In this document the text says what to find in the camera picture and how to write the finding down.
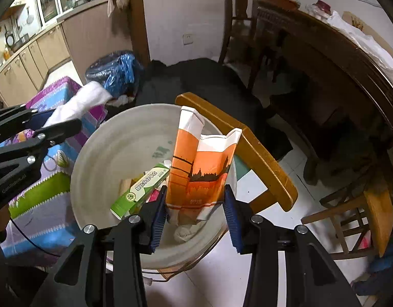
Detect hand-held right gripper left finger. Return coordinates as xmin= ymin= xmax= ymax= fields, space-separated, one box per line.
xmin=30 ymin=185 xmax=168 ymax=307

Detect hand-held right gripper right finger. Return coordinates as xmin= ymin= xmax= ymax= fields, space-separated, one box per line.
xmin=224 ymin=185 xmax=363 ymax=307

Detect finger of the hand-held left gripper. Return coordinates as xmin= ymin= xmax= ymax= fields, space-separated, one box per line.
xmin=0 ymin=104 xmax=56 ymax=149
xmin=0 ymin=118 xmax=82 ymax=215

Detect white cloth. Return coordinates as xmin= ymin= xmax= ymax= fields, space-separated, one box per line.
xmin=44 ymin=81 xmax=113 ymax=129

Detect green cardboard box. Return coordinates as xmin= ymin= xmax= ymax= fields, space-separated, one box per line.
xmin=110 ymin=163 xmax=171 ymax=220

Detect white plastic bucket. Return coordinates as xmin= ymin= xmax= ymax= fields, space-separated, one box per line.
xmin=70 ymin=103 xmax=238 ymax=282

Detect beige kitchen cabinets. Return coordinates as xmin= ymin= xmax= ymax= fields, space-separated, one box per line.
xmin=0 ymin=26 xmax=71 ymax=107

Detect light wooden chair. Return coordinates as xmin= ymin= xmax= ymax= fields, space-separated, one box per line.
xmin=175 ymin=92 xmax=298 ymax=214

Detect blue plastic bag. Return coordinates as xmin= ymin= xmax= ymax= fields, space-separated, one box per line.
xmin=85 ymin=51 xmax=144 ymax=100

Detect beige counter partition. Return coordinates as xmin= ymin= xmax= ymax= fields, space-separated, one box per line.
xmin=60 ymin=0 xmax=135 ymax=75

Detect black cloth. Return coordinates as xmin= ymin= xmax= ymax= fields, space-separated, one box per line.
xmin=140 ymin=58 xmax=293 ymax=162

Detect light wooden stool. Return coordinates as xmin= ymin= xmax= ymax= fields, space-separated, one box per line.
xmin=301 ymin=173 xmax=393 ymax=260

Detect blue cloth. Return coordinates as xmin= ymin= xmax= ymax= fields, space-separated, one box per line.
xmin=352 ymin=246 xmax=393 ymax=296

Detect dark wooden table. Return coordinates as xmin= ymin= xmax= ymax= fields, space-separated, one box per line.
xmin=256 ymin=0 xmax=393 ymax=170

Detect dark wooden chair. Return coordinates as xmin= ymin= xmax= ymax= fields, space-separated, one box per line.
xmin=218 ymin=0 xmax=265 ymax=91

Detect white plastic bag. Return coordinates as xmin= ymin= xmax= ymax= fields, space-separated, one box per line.
xmin=327 ymin=9 xmax=393 ymax=71

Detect red bowl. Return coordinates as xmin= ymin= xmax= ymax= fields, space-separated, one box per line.
xmin=316 ymin=0 xmax=333 ymax=15

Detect black cable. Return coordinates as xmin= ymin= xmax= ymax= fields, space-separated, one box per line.
xmin=8 ymin=217 xmax=61 ymax=258

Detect brown wooden door frame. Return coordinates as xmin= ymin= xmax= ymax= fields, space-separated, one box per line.
xmin=129 ymin=0 xmax=151 ymax=68

